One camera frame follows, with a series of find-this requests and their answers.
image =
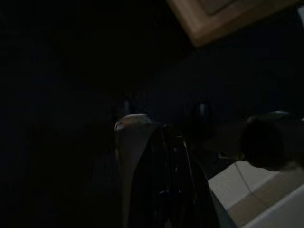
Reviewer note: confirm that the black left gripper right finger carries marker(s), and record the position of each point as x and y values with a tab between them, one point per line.
187	190

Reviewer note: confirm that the light wooden table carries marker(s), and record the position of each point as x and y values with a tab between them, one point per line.
213	19

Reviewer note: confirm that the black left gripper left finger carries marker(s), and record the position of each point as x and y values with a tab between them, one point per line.
154	178

